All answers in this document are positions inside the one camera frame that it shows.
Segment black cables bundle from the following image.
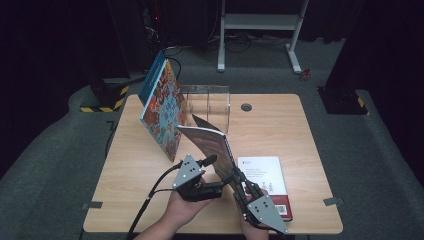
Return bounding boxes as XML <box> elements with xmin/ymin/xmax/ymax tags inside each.
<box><xmin>206</xmin><ymin>31</ymin><xmax>291</xmax><ymax>54</ymax></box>

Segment black yellow striped base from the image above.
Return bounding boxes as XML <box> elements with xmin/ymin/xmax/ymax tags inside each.
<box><xmin>318</xmin><ymin>87</ymin><xmax>369</xmax><ymax>116</ymax></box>
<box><xmin>79</xmin><ymin>78</ymin><xmax>130</xmax><ymax>113</ymax></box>

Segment dark equipment tower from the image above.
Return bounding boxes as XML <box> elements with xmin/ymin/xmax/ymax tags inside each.
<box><xmin>139</xmin><ymin>0</ymin><xmax>168</xmax><ymax>73</ymax></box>

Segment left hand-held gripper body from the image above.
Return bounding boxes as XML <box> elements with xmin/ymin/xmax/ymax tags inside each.
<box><xmin>171</xmin><ymin>153</ymin><xmax>224</xmax><ymax>203</ymax></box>

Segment thin black floor cable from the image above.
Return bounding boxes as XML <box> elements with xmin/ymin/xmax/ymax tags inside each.
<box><xmin>105</xmin><ymin>119</ymin><xmax>118</xmax><ymax>158</ymax></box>

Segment clear acrylic book rack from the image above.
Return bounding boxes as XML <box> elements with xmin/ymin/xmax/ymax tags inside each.
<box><xmin>179</xmin><ymin>84</ymin><xmax>232</xmax><ymax>135</ymax></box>

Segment light blue picture book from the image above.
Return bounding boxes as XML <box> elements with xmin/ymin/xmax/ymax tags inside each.
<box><xmin>139</xmin><ymin>59</ymin><xmax>189</xmax><ymax>163</ymax></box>

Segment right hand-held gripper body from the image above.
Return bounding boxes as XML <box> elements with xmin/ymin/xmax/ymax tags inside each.
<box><xmin>235</xmin><ymin>192</ymin><xmax>290</xmax><ymax>235</ymax></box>

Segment purple magazine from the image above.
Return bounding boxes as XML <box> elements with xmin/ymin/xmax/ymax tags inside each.
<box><xmin>176</xmin><ymin>113</ymin><xmax>239</xmax><ymax>184</ymax></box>

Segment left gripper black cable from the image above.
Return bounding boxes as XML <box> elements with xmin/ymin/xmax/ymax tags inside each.
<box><xmin>126</xmin><ymin>161</ymin><xmax>183</xmax><ymax>240</ymax></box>

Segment person's right hand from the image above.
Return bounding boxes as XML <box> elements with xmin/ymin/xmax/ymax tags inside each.
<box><xmin>239</xmin><ymin>201</ymin><xmax>270</xmax><ymax>240</ymax></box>

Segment grey tape strip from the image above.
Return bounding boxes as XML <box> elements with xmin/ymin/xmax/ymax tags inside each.
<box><xmin>82</xmin><ymin>200</ymin><xmax>104</xmax><ymax>210</ymax></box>
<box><xmin>323</xmin><ymin>196</ymin><xmax>345</xmax><ymax>207</ymax></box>

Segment white and red book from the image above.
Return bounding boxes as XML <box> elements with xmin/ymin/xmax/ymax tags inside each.
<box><xmin>237</xmin><ymin>156</ymin><xmax>294</xmax><ymax>222</ymax></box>

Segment person's left hand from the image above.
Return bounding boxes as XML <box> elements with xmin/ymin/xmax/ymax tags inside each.
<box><xmin>164</xmin><ymin>190</ymin><xmax>215</xmax><ymax>231</ymax></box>

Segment white metal stand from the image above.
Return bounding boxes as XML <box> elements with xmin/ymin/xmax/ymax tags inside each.
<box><xmin>217</xmin><ymin>0</ymin><xmax>310</xmax><ymax>74</ymax></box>

